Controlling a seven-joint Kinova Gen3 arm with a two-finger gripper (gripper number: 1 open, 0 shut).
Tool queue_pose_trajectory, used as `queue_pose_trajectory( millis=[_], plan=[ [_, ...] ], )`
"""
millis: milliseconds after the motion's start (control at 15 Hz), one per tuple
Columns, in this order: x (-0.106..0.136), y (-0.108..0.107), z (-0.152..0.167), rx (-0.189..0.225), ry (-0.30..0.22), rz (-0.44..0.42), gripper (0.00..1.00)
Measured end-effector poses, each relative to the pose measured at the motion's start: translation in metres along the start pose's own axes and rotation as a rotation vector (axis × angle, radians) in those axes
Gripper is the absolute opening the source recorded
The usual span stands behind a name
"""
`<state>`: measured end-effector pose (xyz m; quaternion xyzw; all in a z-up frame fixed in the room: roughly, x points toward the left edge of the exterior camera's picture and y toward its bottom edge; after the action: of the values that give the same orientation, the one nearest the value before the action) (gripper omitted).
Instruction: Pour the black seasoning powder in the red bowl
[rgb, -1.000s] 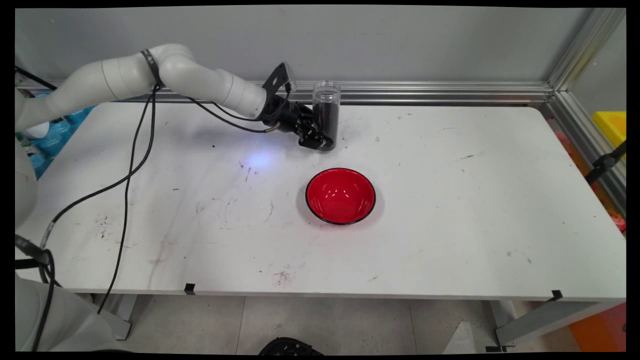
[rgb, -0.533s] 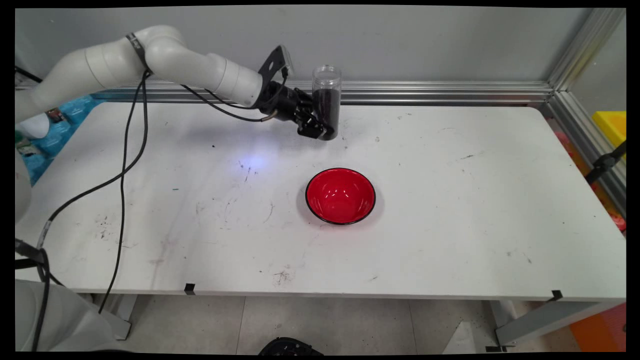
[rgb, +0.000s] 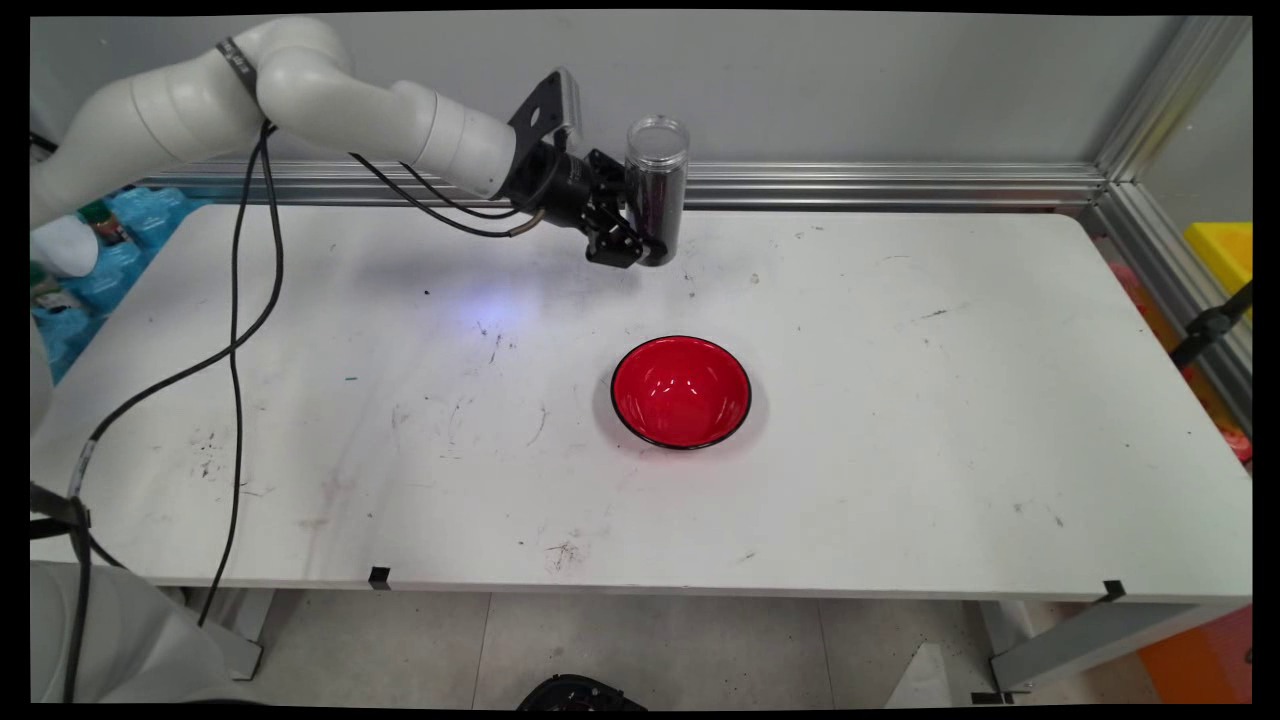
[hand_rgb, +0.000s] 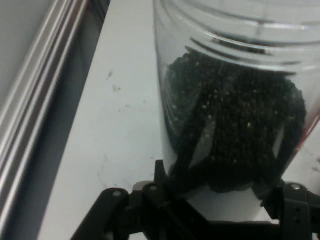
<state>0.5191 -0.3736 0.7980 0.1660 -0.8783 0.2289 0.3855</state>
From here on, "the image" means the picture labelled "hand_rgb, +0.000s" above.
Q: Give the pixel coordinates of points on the clear plastic jar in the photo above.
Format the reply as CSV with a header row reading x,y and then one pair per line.
x,y
212,30

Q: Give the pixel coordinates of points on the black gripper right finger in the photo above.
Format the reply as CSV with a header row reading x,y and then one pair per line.
x,y
297,207

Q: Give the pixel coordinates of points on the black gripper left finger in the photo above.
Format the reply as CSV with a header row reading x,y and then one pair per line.
x,y
112,205

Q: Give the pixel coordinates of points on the long aluminium frame rail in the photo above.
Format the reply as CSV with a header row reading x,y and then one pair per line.
x,y
37,105

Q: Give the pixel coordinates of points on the black granules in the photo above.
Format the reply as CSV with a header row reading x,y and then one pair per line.
x,y
250,112

